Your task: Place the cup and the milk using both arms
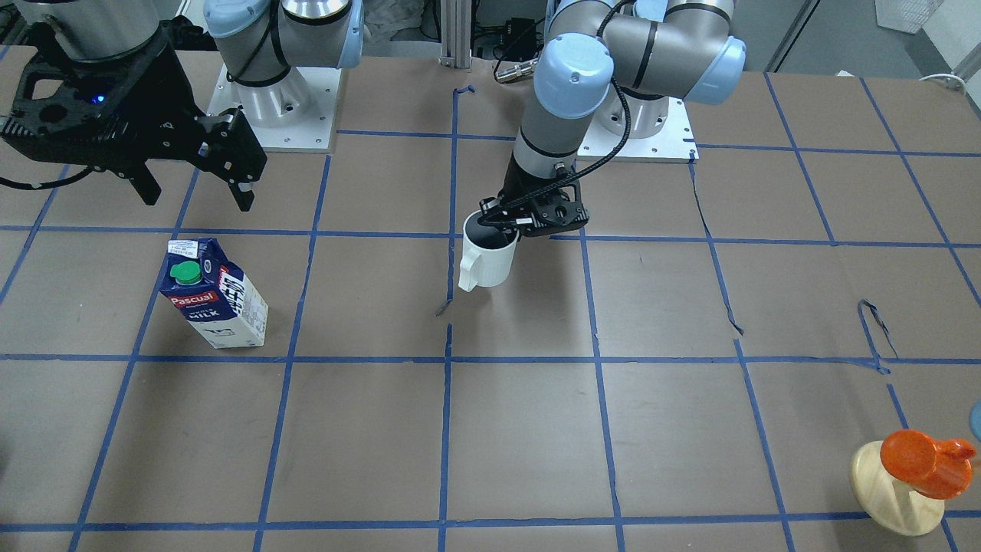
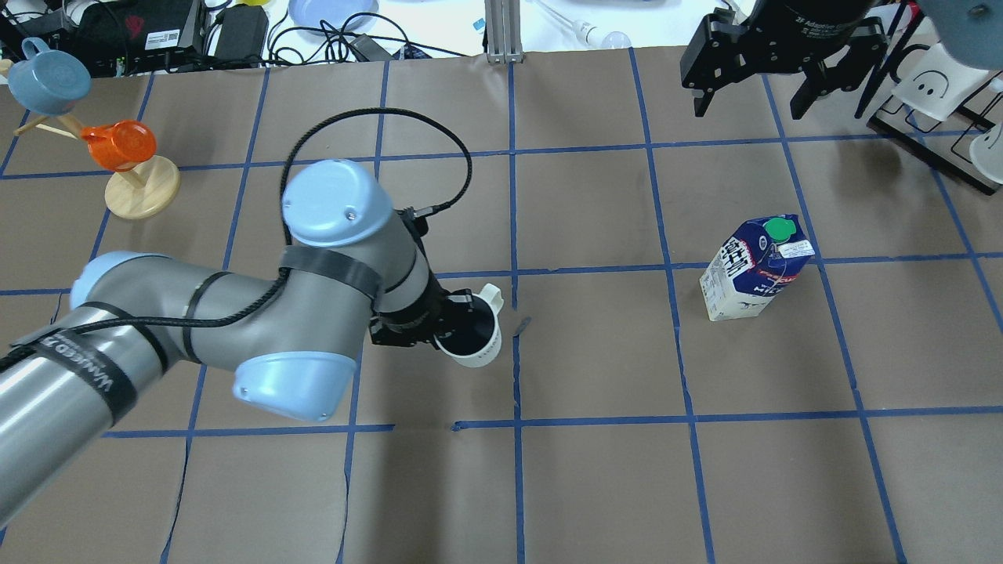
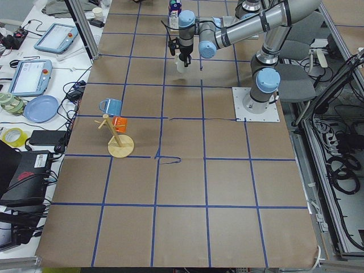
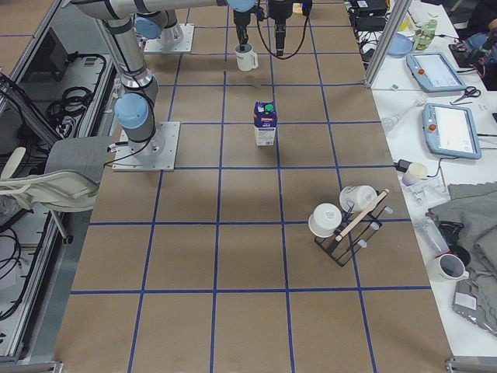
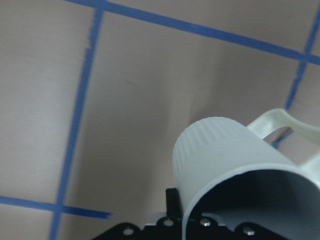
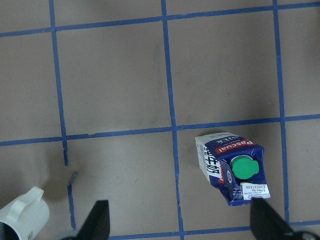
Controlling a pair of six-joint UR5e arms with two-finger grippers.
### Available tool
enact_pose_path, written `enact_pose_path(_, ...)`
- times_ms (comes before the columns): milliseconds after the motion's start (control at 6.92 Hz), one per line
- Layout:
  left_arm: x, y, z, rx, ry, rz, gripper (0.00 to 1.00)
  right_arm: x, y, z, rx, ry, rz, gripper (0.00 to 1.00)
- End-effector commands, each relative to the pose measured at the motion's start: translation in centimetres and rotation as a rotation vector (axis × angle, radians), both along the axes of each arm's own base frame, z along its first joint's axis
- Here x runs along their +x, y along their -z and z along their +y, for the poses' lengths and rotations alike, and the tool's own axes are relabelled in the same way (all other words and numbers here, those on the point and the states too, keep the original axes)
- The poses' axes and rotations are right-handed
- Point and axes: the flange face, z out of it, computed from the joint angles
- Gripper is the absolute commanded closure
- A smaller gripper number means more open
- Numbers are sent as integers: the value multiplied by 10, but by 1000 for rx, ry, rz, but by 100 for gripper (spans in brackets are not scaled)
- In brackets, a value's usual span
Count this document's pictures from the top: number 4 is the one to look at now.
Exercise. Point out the near teach pendant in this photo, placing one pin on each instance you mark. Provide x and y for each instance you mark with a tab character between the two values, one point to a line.
450	130

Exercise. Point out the white HOME mug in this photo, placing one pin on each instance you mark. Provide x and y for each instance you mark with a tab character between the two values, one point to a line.
246	57

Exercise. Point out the teach pendant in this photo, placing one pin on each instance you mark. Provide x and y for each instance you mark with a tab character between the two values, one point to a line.
450	130
434	73

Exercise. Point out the white smiley mug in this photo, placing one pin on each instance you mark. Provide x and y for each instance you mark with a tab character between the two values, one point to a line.
357	198

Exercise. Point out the far teach pendant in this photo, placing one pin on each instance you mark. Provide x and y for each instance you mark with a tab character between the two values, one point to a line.
434	73

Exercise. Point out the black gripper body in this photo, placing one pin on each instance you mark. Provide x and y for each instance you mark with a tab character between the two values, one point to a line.
278	12

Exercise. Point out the blue plate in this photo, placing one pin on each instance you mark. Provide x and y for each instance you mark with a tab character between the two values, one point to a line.
400	46

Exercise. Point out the white upturned mug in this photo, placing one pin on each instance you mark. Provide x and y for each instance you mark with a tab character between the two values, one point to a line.
324	220

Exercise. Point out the grey office chair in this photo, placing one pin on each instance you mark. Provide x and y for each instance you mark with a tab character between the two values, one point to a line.
70	181

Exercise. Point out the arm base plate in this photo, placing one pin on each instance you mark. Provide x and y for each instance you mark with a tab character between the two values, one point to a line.
174	40
159	154

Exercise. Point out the blue milk carton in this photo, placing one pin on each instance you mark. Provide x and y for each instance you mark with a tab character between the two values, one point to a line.
265	122

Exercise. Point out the black scissors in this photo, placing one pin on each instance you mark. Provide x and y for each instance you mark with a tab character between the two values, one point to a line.
469	92

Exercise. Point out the aluminium frame post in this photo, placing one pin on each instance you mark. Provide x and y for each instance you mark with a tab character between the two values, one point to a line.
398	13

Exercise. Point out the paper cup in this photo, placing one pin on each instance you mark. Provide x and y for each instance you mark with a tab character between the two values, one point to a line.
416	172

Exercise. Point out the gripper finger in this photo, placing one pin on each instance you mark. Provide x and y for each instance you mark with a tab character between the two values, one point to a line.
243	37
280	35

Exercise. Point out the black wire mug rack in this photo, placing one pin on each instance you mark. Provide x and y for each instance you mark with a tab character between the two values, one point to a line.
355	231

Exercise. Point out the grey cloth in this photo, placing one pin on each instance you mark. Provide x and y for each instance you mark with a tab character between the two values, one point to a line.
474	206

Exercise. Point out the green bottle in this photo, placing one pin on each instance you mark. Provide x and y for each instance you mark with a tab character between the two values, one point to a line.
425	35

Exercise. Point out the white mug on desk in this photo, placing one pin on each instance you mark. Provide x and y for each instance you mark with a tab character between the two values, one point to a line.
451	267

